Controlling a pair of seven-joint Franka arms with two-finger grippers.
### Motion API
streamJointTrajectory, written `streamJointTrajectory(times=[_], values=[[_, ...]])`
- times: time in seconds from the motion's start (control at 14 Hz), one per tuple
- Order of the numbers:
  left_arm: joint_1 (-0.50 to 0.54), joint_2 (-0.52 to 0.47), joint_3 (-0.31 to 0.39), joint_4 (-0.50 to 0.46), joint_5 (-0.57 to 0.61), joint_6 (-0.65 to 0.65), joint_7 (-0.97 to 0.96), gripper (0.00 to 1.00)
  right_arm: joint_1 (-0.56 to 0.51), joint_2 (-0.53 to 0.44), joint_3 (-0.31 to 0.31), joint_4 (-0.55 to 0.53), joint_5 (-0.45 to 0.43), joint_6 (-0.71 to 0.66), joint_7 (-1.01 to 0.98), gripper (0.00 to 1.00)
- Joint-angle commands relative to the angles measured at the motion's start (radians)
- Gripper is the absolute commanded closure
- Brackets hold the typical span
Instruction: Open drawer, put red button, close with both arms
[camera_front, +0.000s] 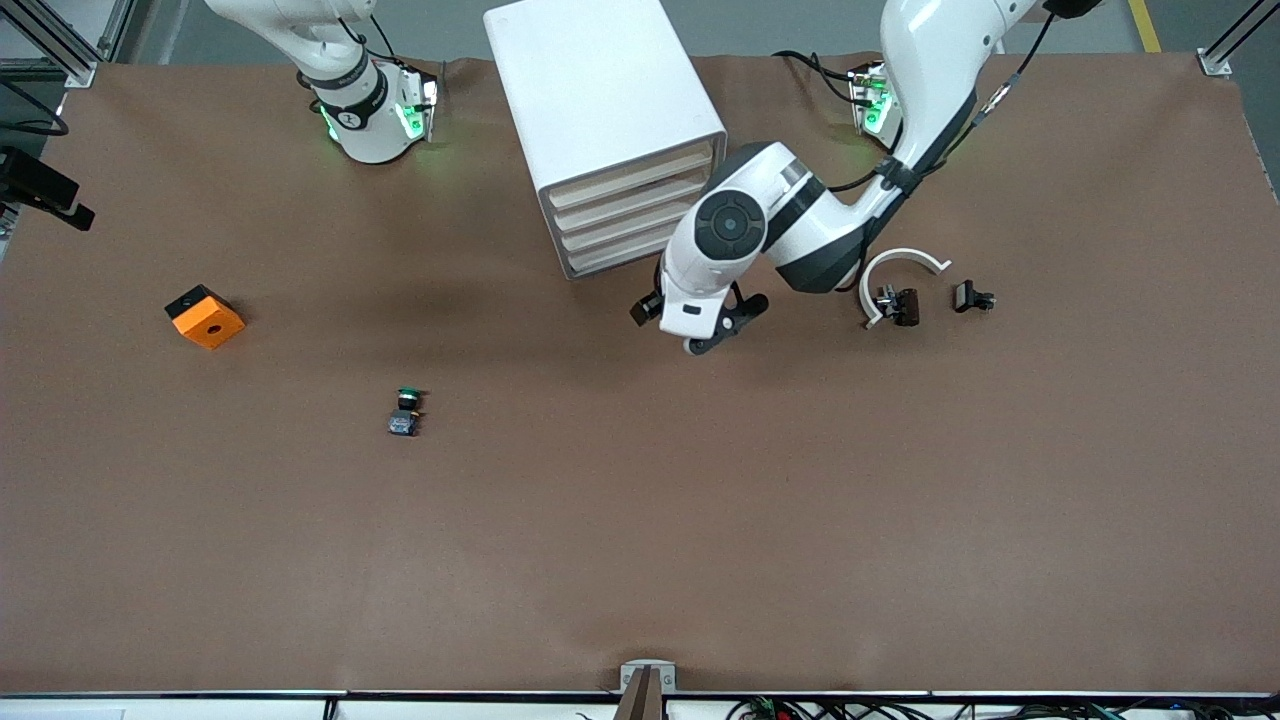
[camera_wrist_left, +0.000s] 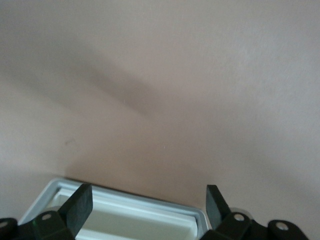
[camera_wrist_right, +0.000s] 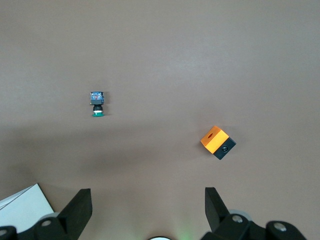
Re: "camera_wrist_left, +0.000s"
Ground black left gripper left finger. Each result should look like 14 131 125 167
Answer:
0 184 94 240

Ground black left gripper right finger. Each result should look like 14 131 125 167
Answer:
199 185 308 240

